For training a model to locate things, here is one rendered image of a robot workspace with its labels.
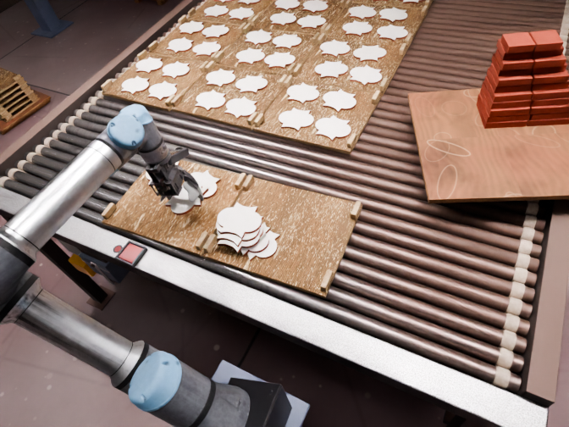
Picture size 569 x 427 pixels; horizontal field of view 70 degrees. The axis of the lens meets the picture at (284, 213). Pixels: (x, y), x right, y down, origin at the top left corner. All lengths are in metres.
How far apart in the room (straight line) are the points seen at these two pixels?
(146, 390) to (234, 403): 0.20
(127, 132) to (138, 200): 0.63
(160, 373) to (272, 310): 0.40
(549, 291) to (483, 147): 0.46
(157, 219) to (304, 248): 0.53
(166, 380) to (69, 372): 1.59
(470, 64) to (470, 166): 0.73
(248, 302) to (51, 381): 1.51
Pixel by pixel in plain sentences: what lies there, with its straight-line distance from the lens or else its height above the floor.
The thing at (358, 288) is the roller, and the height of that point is 0.92.
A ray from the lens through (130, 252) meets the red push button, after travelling 1.43.
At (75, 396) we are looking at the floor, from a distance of 2.42.
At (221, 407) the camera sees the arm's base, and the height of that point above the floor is 1.06.
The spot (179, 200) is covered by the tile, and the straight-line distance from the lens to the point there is 1.34.
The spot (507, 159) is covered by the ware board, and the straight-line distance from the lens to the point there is 1.40.
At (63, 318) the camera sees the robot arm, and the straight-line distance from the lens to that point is 1.03.
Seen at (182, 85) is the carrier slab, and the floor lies 0.94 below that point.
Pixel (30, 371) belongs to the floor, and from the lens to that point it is 2.62.
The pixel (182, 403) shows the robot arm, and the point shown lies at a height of 1.12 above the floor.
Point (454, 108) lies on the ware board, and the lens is 1.55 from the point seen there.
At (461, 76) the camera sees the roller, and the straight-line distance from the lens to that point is 1.95.
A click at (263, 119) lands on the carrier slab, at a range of 1.69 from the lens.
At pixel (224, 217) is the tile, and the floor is 1.00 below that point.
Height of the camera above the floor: 1.98
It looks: 51 degrees down
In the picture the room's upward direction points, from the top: 12 degrees counter-clockwise
